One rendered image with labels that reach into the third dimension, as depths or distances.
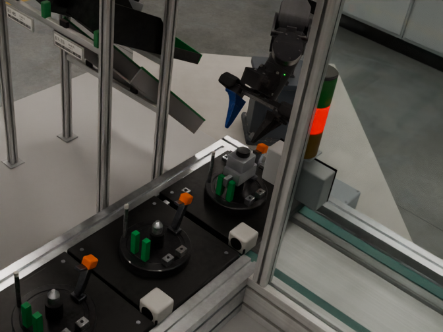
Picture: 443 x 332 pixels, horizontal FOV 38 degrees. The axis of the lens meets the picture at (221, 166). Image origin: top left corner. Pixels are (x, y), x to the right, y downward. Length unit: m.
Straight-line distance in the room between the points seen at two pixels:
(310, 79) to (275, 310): 0.49
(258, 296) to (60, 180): 0.59
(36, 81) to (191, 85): 1.78
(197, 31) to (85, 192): 2.87
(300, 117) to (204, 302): 0.41
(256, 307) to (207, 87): 0.91
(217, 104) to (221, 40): 2.34
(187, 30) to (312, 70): 3.38
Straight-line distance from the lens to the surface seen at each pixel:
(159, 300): 1.16
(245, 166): 1.34
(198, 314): 1.19
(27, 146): 1.71
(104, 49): 1.19
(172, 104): 1.46
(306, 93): 0.98
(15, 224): 1.49
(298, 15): 1.31
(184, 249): 1.23
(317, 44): 0.96
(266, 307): 1.28
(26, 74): 3.73
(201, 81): 2.04
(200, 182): 1.44
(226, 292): 1.23
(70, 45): 1.27
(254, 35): 4.39
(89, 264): 1.11
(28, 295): 1.17
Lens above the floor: 1.88
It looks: 37 degrees down
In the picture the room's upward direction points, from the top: 9 degrees clockwise
